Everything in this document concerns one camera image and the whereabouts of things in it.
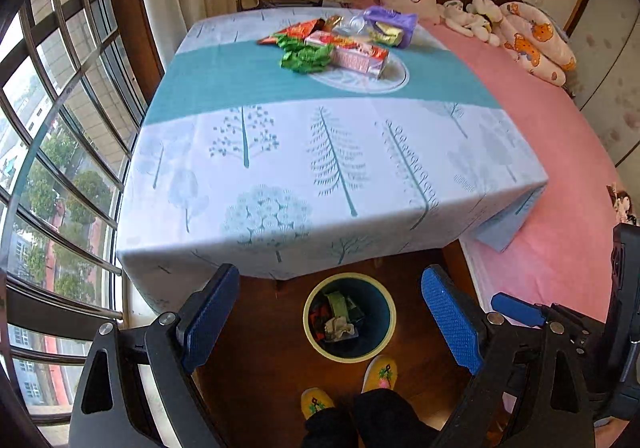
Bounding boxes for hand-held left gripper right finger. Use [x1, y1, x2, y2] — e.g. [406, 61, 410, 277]
[421, 264, 596, 448]

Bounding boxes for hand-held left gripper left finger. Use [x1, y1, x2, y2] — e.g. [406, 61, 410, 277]
[67, 263, 241, 448]

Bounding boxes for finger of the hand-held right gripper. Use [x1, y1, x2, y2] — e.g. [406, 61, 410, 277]
[490, 292, 608, 354]

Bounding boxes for round blue waste bin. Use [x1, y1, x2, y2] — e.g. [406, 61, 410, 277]
[303, 273, 396, 360]

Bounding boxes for pink red carton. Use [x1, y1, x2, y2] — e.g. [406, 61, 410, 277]
[305, 31, 390, 80]

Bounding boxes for green wrapper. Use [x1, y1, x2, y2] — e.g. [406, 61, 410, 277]
[277, 36, 333, 74]

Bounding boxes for orange snack packet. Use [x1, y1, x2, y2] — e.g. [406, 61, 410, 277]
[257, 18, 326, 46]

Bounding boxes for purple packet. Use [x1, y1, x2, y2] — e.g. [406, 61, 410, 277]
[362, 6, 418, 48]

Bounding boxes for clear plastic packaging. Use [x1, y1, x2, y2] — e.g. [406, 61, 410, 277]
[332, 12, 376, 36]

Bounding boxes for yellow embroidered slipper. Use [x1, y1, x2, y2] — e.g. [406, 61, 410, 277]
[300, 388, 336, 421]
[361, 354, 399, 394]

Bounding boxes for person's dark trousers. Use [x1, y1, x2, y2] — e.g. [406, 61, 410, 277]
[300, 388, 441, 448]

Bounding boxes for small cartoon doll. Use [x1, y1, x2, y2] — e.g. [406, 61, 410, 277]
[606, 182, 638, 226]

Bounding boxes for pink bed sheet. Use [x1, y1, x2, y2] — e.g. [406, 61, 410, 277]
[345, 0, 640, 448]

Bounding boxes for tree print tablecloth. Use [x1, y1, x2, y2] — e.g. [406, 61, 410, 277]
[116, 7, 550, 314]

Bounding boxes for cream wardrobe door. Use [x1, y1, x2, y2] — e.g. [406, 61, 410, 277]
[565, 0, 640, 169]

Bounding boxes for bear print pillow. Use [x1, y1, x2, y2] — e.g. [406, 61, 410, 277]
[497, 2, 578, 86]

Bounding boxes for barred window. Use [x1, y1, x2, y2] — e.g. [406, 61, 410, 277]
[0, 0, 166, 448]

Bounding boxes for white plush toy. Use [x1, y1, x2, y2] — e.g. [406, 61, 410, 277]
[467, 0, 503, 46]
[440, 0, 481, 36]

